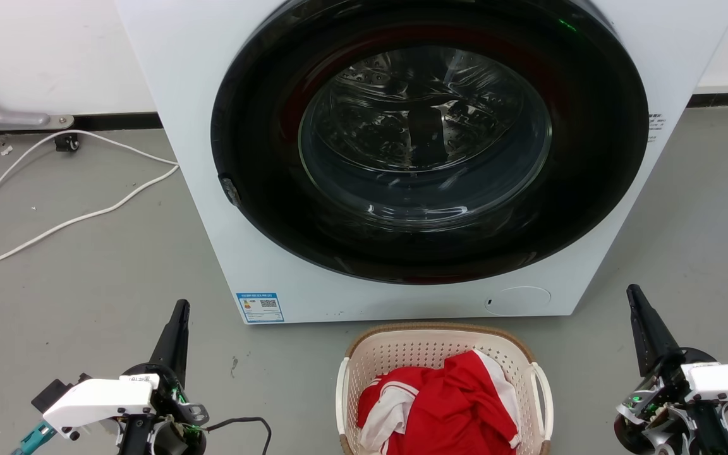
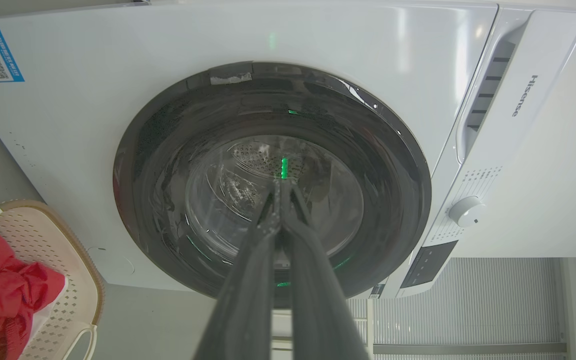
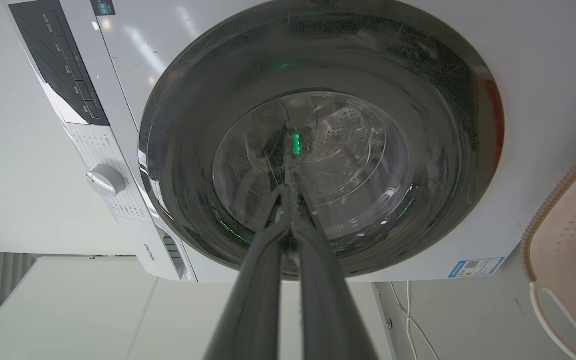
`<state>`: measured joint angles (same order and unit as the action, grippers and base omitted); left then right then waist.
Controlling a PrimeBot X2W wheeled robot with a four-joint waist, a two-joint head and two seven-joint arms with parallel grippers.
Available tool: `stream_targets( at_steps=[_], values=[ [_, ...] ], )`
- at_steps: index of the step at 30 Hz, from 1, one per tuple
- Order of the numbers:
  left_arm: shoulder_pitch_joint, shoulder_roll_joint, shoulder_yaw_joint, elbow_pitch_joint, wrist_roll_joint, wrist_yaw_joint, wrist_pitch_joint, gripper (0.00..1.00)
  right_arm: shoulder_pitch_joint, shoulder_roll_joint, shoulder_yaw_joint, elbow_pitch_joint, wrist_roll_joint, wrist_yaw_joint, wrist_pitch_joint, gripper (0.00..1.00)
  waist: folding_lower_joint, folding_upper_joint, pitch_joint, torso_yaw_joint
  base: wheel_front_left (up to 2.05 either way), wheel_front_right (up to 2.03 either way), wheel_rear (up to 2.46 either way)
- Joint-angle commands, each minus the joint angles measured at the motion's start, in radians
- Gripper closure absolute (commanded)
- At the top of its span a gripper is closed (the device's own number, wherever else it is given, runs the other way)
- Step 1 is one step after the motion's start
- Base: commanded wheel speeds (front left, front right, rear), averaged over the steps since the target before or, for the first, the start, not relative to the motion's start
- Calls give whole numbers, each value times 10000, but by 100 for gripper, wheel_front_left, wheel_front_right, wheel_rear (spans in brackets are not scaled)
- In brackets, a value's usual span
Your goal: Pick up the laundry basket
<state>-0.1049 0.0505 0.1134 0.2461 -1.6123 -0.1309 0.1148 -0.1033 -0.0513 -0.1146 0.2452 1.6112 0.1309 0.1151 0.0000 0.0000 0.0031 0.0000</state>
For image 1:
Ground black round washing machine door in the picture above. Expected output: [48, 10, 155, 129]
[210, 0, 650, 286]

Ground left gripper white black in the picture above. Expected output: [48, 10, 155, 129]
[42, 300, 210, 443]

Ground cream plastic laundry basket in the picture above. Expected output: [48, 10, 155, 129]
[336, 322, 555, 455]

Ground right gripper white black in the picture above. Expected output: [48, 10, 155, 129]
[626, 284, 728, 413]

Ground blue energy label sticker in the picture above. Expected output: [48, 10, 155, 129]
[236, 291, 285, 324]

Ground red and white garment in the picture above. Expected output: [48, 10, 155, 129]
[356, 349, 522, 455]

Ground grey metal frame leg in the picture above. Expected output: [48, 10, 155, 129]
[0, 63, 75, 131]

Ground white power cable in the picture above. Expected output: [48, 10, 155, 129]
[0, 164, 180, 280]

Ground white front-load washing machine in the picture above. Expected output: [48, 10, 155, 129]
[114, 0, 728, 325]

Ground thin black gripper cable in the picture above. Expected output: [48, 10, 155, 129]
[203, 416, 274, 453]

